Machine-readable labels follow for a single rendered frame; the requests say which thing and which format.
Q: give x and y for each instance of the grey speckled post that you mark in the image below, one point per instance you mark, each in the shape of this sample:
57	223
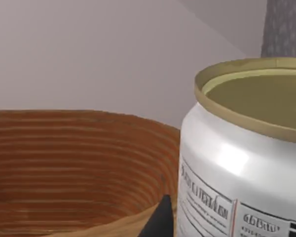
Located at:
284	27

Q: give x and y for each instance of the silver can with gold lid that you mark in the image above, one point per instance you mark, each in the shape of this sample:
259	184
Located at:
239	158

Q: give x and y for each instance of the brown woven basket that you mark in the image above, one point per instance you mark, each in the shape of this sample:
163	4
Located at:
71	170

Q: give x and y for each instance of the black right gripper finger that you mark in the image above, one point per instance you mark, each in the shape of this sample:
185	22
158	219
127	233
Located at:
161	217

